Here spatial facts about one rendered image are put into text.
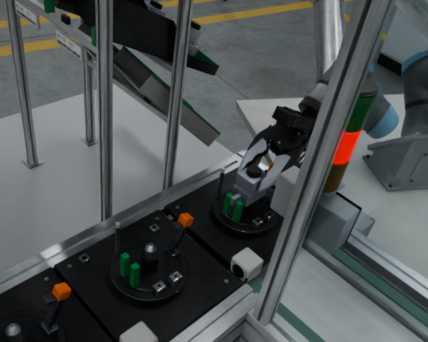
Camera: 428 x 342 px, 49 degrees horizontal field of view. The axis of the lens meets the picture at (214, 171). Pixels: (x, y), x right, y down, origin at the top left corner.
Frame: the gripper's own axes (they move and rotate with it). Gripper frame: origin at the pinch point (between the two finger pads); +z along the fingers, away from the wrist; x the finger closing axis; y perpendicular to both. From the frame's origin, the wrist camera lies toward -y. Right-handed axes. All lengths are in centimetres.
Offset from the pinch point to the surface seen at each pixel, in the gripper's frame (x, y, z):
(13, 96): 216, 114, 26
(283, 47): 176, 243, -157
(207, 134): 20.3, 8.6, -4.0
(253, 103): 41, 48, -31
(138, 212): 14.7, 0.6, 20.0
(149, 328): -8.9, -9.6, 32.0
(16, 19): 52, -25, 7
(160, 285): -5.2, -9.6, 25.9
